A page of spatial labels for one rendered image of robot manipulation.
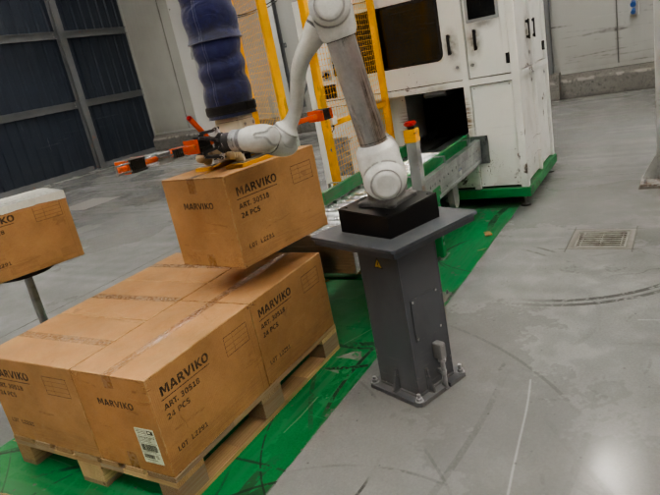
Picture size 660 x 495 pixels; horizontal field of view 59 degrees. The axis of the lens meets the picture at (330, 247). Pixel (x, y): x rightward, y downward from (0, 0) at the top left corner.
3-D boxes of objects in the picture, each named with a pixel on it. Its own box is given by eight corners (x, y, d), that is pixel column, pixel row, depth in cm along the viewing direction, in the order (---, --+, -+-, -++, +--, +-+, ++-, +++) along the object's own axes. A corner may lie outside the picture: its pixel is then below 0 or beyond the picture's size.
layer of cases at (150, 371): (193, 313, 355) (176, 252, 343) (334, 323, 304) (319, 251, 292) (13, 434, 259) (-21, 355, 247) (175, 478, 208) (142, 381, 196)
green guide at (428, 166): (465, 145, 483) (464, 135, 481) (477, 143, 478) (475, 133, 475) (387, 202, 355) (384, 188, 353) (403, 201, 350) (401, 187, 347)
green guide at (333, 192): (405, 151, 511) (404, 140, 508) (416, 150, 506) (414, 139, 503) (312, 205, 383) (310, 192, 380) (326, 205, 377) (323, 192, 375)
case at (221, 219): (269, 224, 315) (252, 150, 303) (328, 224, 290) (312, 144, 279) (184, 264, 270) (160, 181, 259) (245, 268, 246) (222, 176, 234)
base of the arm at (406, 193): (423, 190, 241) (421, 177, 239) (393, 209, 227) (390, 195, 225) (389, 188, 253) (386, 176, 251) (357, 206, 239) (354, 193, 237)
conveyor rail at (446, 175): (476, 162, 484) (474, 139, 478) (483, 161, 481) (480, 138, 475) (351, 270, 298) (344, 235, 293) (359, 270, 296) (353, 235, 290)
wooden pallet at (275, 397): (199, 334, 360) (193, 313, 356) (340, 348, 308) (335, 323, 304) (24, 461, 264) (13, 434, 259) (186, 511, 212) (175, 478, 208)
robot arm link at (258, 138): (236, 151, 226) (256, 155, 237) (268, 148, 218) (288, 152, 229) (235, 124, 226) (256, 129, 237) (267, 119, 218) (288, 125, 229)
